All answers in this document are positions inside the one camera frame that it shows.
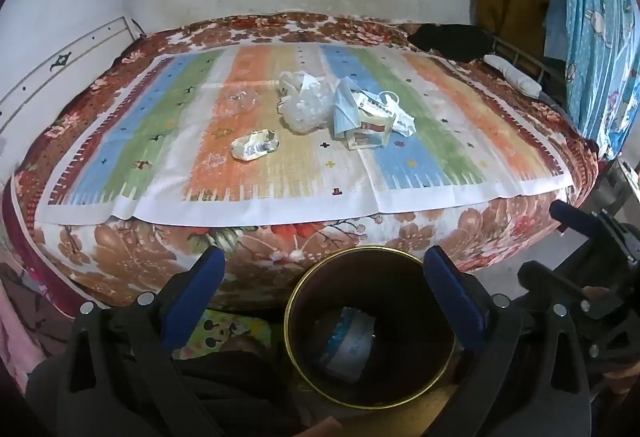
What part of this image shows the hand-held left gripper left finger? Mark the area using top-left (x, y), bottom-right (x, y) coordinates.
top-left (55, 246), bottom-right (227, 437)

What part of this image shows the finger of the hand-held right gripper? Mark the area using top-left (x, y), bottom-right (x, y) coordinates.
top-left (549, 200), bottom-right (608, 240)
top-left (516, 261), bottom-right (588, 307)

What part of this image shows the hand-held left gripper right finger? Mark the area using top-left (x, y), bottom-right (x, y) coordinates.
top-left (422, 246), bottom-right (593, 437)

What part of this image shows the dark round gold-rimmed bin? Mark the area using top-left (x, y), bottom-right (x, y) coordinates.
top-left (283, 245), bottom-right (457, 409)

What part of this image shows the translucent plastic bag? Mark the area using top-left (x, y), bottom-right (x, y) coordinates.
top-left (279, 84), bottom-right (337, 134)

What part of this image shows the person's right hand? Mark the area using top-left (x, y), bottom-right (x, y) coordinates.
top-left (580, 285), bottom-right (611, 305)

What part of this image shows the green cartoon printed cloth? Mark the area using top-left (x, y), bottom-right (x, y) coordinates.
top-left (175, 309), bottom-right (272, 360)

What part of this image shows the brown floral blanket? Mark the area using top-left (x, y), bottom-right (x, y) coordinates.
top-left (10, 12), bottom-right (601, 318)

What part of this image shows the blue white packet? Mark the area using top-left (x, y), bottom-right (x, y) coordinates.
top-left (320, 307), bottom-right (377, 383)

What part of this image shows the colourful striped mat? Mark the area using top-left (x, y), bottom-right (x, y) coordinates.
top-left (35, 42), bottom-right (576, 225)

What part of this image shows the crumpled silver wrapper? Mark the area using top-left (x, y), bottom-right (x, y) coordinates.
top-left (231, 129), bottom-right (280, 162)

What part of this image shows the white rolled cloth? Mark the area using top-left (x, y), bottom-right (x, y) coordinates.
top-left (484, 54), bottom-right (543, 98)

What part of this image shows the blue printed cloth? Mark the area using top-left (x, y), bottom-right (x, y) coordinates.
top-left (542, 0), bottom-right (640, 162)

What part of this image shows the pink cloth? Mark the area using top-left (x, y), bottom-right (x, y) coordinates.
top-left (0, 267), bottom-right (56, 393)

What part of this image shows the clear plastic wrap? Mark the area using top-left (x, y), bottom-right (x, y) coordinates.
top-left (220, 89), bottom-right (262, 118)

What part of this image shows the red white printed box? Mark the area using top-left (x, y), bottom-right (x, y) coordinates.
top-left (347, 92), bottom-right (401, 150)

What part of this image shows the blue face mask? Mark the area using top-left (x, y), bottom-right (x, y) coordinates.
top-left (332, 78), bottom-right (370, 138)

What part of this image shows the black cloth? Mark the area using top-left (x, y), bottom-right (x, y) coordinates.
top-left (407, 23), bottom-right (493, 64)

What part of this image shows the white headboard panel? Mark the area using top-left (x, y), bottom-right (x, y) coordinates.
top-left (0, 16), bottom-right (146, 138)

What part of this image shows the metal bed rail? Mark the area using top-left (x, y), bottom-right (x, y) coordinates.
top-left (487, 34), bottom-right (568, 110)

